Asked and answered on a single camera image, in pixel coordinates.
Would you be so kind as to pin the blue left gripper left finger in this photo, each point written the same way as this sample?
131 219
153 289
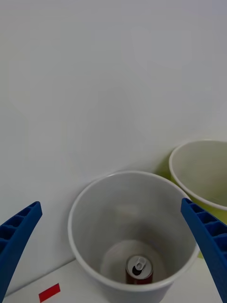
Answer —
16 236

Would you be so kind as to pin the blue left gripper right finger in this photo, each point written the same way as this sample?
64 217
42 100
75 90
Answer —
208 239

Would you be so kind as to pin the red drink can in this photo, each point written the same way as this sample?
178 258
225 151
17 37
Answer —
139 272

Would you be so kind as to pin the yellow-green plastic bin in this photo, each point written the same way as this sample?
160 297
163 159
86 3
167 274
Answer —
203 170

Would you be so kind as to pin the grey plastic bin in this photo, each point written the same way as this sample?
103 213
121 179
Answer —
94 225

